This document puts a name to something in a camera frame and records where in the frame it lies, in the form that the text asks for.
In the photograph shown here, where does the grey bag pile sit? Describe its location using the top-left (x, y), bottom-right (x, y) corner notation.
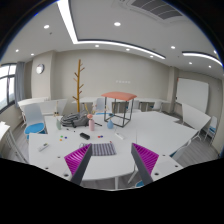
top-left (60, 111), bottom-right (89, 128)

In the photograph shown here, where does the round wall clock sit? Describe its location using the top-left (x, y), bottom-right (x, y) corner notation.
top-left (36, 64), bottom-right (45, 74)

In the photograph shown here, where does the blue vase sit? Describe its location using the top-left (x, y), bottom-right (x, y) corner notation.
top-left (107, 120), bottom-right (114, 129)

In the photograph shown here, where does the orange top metal frame stool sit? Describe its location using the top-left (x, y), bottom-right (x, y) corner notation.
top-left (103, 91), bottom-right (136, 128)

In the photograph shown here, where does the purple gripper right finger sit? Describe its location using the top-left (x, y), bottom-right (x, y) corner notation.
top-left (131, 143), bottom-right (159, 185)

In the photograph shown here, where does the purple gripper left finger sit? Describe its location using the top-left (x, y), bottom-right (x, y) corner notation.
top-left (64, 144), bottom-right (92, 185)

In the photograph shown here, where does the black remote control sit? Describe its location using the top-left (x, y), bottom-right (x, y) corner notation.
top-left (80, 133), bottom-right (90, 140)

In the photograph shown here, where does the wooden coat rack tree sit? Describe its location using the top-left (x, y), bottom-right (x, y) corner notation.
top-left (72, 59), bottom-right (85, 112)

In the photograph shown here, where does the pink bottle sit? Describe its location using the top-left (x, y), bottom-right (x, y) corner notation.
top-left (87, 114), bottom-right (95, 131)

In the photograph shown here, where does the white remote control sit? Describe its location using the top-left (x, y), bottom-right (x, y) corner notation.
top-left (38, 143), bottom-right (49, 152)

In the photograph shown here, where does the white whiteboard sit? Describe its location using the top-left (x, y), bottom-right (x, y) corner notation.
top-left (176, 78), bottom-right (209, 112)

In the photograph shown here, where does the grey window curtain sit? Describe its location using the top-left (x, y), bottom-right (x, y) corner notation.
top-left (14, 62), bottom-right (25, 107)

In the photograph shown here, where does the green glass bottle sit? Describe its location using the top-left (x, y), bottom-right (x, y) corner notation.
top-left (56, 118), bottom-right (61, 130)

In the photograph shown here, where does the white chair blue seat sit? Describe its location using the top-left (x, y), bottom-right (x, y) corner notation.
top-left (24, 103), bottom-right (46, 138)

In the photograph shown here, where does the white rectangular device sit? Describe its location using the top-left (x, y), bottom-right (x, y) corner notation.
top-left (115, 133), bottom-right (125, 140)

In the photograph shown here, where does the ceiling air vent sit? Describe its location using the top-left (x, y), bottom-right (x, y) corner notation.
top-left (131, 0), bottom-right (181, 20)

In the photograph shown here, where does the purple striped folded towel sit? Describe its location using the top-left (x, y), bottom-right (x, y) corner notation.
top-left (92, 143), bottom-right (116, 156)

